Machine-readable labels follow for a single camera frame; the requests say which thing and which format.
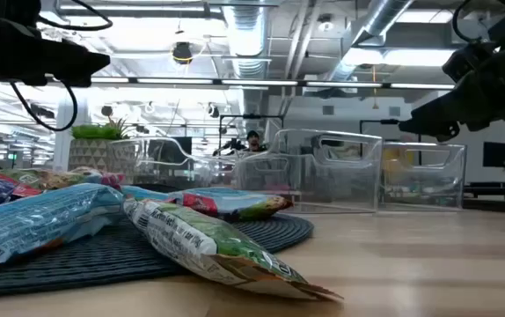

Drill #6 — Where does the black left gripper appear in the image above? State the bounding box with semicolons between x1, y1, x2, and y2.
0;11;111;88

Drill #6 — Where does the green wrapped granola bar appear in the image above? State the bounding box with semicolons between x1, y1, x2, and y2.
0;166;87;190

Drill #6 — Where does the blue pink granola bar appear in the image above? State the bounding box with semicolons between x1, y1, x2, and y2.
70;166;127;191

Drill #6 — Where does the blue wrapped granola bar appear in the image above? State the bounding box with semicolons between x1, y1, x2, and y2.
119;184;179;204
0;182;125;278

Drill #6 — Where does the green orange Chewy granola bar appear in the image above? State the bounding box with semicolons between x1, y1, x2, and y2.
122;197;345;304

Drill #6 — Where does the small black monitor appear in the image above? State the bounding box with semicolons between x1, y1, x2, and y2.
482;140;505;169

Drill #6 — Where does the green succulent plant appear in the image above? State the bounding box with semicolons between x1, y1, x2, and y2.
70;116;137;141

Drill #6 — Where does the clear plastic bin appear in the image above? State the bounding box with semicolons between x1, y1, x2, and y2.
379;141;468;210
106;136;240;190
233;128;384;213

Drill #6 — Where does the ceiling light panel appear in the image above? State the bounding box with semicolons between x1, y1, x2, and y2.
342;47;456;68

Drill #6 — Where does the yellow hanging pendant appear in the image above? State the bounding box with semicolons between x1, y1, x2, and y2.
370;64;380;110

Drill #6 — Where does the white triangle pattern plant pot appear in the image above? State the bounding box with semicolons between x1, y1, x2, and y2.
68;138;142;184

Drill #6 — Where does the black bench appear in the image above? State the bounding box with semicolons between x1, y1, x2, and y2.
462;180;505;202

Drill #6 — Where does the black ceiling dome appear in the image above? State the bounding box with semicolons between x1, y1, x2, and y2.
172;41;194;66

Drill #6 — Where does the long overhead light bar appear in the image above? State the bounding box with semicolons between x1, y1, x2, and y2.
89;77;456;91

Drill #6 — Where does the person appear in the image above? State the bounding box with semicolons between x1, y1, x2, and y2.
242;129;270;154

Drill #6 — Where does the dark round woven placemat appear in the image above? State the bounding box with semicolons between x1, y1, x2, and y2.
0;210;315;299

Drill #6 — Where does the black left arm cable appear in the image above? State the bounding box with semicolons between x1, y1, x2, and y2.
10;81;79;132

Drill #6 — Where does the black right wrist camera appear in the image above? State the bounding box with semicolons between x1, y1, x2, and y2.
441;40;500;85

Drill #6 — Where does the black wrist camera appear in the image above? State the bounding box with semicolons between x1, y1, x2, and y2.
441;40;500;85
0;0;42;21

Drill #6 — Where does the black left camera cable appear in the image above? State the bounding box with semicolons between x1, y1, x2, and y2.
36;0;113;33

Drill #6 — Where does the black camera cable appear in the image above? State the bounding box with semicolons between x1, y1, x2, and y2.
450;0;505;44
36;0;113;33

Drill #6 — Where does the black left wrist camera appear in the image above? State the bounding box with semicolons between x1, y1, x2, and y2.
0;0;42;21

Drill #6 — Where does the black right camera cable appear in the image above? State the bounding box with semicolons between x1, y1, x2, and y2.
450;0;505;44

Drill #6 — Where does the smooth silver ceiling duct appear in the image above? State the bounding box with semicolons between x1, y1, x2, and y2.
322;0;415;83

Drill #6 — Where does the ribbed silver ceiling duct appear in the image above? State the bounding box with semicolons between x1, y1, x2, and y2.
222;0;272;80

